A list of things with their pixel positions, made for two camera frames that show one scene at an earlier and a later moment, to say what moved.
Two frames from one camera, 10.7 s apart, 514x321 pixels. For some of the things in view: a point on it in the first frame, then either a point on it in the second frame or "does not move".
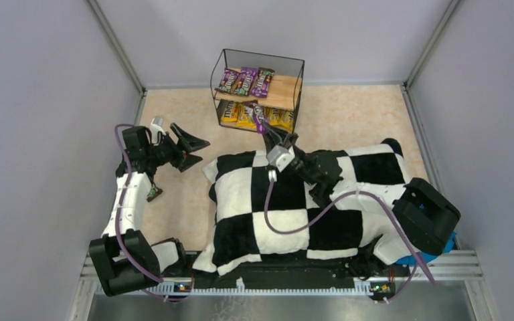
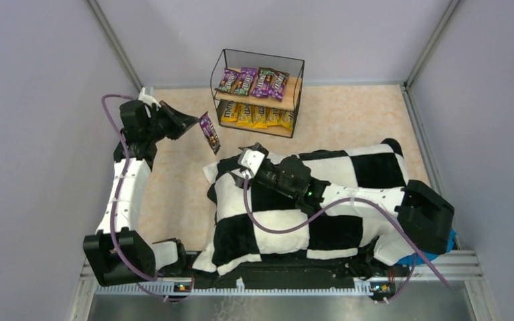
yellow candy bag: x=275 y=116 does not move
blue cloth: x=425 y=258 does not move
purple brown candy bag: x=260 y=87 does not move
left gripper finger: x=188 y=142 → x=187 y=120
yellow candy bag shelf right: x=246 y=116 does not move
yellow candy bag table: x=286 y=120 does not move
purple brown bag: x=153 y=192 → x=209 y=132
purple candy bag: x=261 y=127 → x=277 y=83
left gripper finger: x=189 y=161 → x=175 y=132
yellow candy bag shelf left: x=231 y=112 does not move
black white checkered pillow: x=260 y=214 does not move
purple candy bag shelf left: x=229 y=79 does not move
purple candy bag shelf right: x=245 y=81 does not move
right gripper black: x=286 y=148 → x=262 y=172
